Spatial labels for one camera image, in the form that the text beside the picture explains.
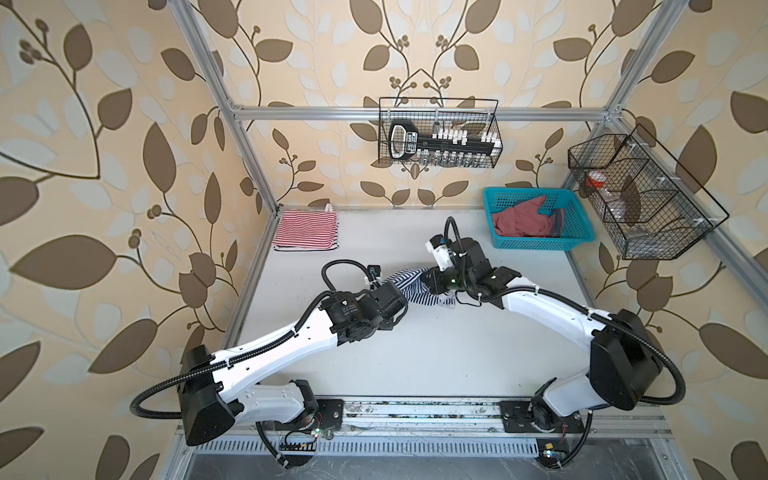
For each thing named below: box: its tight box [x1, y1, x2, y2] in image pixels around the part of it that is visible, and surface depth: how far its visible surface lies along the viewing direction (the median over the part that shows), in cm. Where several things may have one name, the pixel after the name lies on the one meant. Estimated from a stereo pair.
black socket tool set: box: [388, 120, 502, 167], surface depth 86 cm
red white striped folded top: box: [272, 203, 339, 251], surface depth 111 cm
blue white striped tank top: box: [382, 267, 456, 309], surface depth 82 cm
